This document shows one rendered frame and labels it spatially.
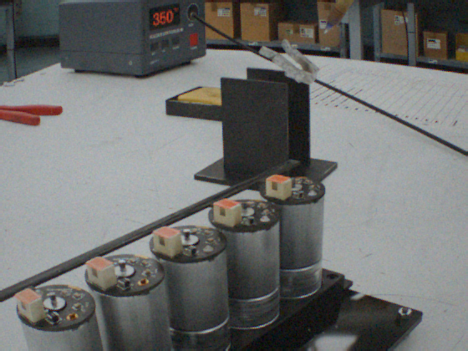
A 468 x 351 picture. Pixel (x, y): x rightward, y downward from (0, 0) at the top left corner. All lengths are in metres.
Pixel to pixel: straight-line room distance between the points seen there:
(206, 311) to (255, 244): 0.03
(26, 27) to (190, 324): 6.31
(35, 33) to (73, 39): 5.61
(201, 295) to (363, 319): 0.08
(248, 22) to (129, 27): 3.98
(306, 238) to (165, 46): 0.53
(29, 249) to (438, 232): 0.23
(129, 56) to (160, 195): 0.34
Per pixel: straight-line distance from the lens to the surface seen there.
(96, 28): 0.78
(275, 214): 0.24
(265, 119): 0.42
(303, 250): 0.26
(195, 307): 0.22
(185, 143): 0.52
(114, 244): 0.22
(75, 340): 0.18
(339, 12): 0.40
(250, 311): 0.24
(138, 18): 0.73
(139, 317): 0.20
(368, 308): 0.28
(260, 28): 4.68
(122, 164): 0.48
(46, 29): 6.32
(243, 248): 0.23
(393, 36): 4.37
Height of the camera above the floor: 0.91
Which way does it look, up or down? 21 degrees down
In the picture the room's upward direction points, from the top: 2 degrees counter-clockwise
